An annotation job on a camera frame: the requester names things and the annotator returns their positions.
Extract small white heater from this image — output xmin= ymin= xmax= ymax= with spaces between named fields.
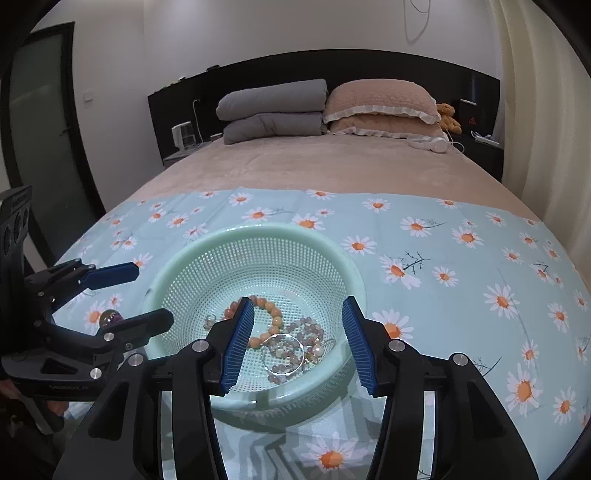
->
xmin=172 ymin=121 xmax=197 ymax=149

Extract white headphones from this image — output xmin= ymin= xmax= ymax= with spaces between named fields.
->
xmin=409 ymin=136 xmax=450 ymax=153

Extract folded grey quilt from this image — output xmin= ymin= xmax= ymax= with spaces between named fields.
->
xmin=223 ymin=112 xmax=324 ymax=145
xmin=216 ymin=78 xmax=328 ymax=121

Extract beige bedspread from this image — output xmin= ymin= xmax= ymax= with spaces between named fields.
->
xmin=106 ymin=129 xmax=543 ymax=222

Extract white wall cable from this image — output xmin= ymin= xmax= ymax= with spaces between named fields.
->
xmin=403 ymin=0 xmax=435 ymax=44

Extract pearl chain bracelet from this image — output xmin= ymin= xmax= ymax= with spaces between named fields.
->
xmin=302 ymin=339 xmax=336 ymax=367

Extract orange bead bracelet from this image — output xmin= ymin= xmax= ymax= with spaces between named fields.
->
xmin=225 ymin=296 xmax=283 ymax=350

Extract black box red triangle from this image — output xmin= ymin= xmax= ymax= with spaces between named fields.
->
xmin=458 ymin=98 xmax=481 ymax=134

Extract green plastic mesh basket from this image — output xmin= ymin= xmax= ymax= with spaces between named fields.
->
xmin=144 ymin=222 xmax=368 ymax=418

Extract thin silver bangle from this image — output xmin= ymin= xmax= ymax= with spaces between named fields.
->
xmin=260 ymin=335 xmax=306 ymax=374

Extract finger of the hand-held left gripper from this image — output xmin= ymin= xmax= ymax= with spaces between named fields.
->
xmin=23 ymin=259 xmax=140 ymax=315
xmin=37 ymin=308 xmax=174 ymax=366

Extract pink bead bracelet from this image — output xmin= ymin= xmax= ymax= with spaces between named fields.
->
xmin=267 ymin=316 xmax=326 ymax=385

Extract daisy print blue cloth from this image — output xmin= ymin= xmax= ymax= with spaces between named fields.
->
xmin=51 ymin=187 xmax=591 ymax=480

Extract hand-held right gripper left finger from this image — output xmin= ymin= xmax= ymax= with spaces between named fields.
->
xmin=54 ymin=296 xmax=256 ymax=480

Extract black bedside table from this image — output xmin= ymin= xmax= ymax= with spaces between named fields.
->
xmin=462 ymin=135 xmax=505 ymax=181

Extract dark glass door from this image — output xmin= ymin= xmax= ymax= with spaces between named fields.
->
xmin=0 ymin=21 xmax=109 ymax=278

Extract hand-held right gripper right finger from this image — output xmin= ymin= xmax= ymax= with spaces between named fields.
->
xmin=342 ymin=296 xmax=540 ymax=480

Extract black headboard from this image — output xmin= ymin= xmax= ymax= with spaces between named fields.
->
xmin=148 ymin=48 xmax=502 ymax=160

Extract beige frilled pillow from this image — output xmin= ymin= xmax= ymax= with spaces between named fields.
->
xmin=322 ymin=79 xmax=441 ymax=125
xmin=329 ymin=115 xmax=446 ymax=139

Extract brown teddy bear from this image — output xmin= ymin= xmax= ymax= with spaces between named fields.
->
xmin=436 ymin=103 xmax=462 ymax=132

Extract cream curtain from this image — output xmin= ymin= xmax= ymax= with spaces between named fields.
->
xmin=492 ymin=0 xmax=591 ymax=264

